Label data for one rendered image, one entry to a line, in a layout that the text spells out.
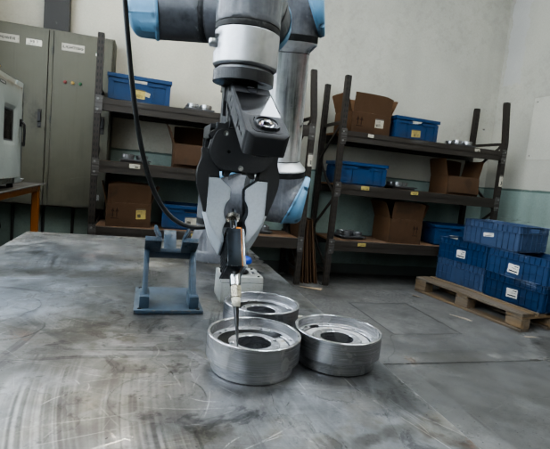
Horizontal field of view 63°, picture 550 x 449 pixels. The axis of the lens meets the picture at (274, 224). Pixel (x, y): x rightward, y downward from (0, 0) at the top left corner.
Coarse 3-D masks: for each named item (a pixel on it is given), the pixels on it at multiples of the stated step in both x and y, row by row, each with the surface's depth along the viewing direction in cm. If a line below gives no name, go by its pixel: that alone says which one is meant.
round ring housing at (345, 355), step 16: (304, 320) 57; (320, 320) 59; (336, 320) 59; (352, 320) 59; (304, 336) 51; (320, 336) 54; (336, 336) 57; (352, 336) 55; (368, 336) 56; (304, 352) 51; (320, 352) 50; (336, 352) 49; (352, 352) 49; (368, 352) 50; (320, 368) 51; (336, 368) 50; (352, 368) 50; (368, 368) 52
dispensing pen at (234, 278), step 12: (228, 216) 54; (228, 228) 51; (228, 240) 50; (240, 240) 51; (228, 252) 50; (240, 252) 50; (228, 264) 49; (240, 264) 49; (228, 276) 52; (240, 276) 51; (240, 288) 50; (240, 300) 50
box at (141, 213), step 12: (108, 192) 375; (120, 192) 378; (132, 192) 381; (144, 192) 385; (108, 204) 378; (120, 204) 381; (132, 204) 384; (144, 204) 388; (108, 216) 379; (120, 216) 382; (132, 216) 386; (144, 216) 389
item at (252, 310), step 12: (228, 300) 64; (252, 300) 66; (264, 300) 67; (276, 300) 67; (288, 300) 65; (228, 312) 59; (240, 312) 58; (252, 312) 57; (264, 312) 64; (276, 312) 62; (288, 312) 59; (288, 324) 59
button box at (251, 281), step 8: (216, 272) 79; (248, 272) 77; (256, 272) 79; (216, 280) 79; (224, 280) 73; (248, 280) 74; (256, 280) 74; (216, 288) 78; (224, 288) 73; (248, 288) 74; (256, 288) 75; (224, 296) 73
